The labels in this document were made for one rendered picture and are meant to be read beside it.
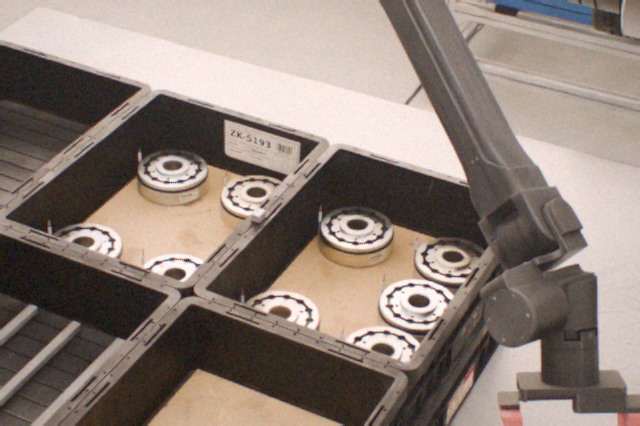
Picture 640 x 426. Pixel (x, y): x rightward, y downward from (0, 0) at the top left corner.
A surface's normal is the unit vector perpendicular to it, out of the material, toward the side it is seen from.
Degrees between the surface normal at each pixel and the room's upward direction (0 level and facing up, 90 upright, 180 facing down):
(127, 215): 0
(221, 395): 0
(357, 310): 0
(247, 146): 90
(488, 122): 35
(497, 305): 74
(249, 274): 90
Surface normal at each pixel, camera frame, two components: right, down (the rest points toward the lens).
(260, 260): 0.89, 0.29
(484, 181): -0.72, 0.09
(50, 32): 0.04, -0.81
